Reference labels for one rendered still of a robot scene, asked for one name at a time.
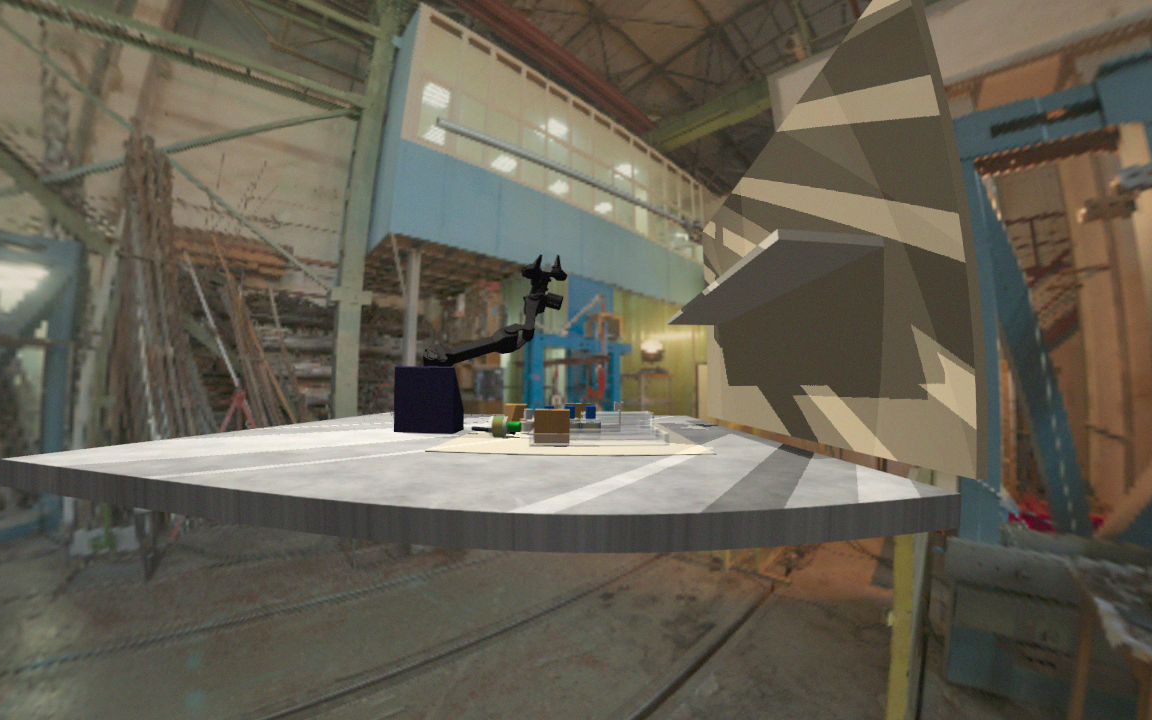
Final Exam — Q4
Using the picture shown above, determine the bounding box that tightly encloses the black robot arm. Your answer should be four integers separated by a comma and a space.
423, 264, 563, 367

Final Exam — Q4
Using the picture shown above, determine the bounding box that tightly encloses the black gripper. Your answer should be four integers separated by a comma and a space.
531, 255, 567, 291

